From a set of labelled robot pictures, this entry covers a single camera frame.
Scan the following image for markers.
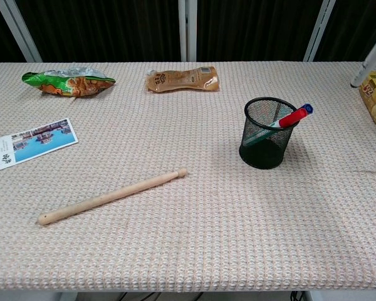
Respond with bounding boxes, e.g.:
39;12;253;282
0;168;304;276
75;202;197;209
350;31;376;88

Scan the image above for black pen cup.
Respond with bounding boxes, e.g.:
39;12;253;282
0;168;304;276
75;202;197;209
238;97;301;171

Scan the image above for red and blue marker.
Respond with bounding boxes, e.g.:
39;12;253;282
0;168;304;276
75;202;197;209
271;108;308;130

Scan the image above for brown spout pouch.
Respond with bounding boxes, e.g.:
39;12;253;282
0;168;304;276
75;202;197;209
144;65;221;93

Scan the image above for beige woven tablecloth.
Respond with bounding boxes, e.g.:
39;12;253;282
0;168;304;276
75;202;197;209
0;61;376;293

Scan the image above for wooden stick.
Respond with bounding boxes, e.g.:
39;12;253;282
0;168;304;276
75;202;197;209
38;167;188;226

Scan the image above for green snack bag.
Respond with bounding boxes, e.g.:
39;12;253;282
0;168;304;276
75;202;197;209
21;66;117;98

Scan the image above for blue picture postcard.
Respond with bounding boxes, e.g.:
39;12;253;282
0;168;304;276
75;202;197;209
0;117;80;171

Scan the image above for white frame post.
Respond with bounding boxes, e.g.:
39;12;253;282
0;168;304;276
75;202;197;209
177;0;198;62
0;0;44;63
303;0;334;63

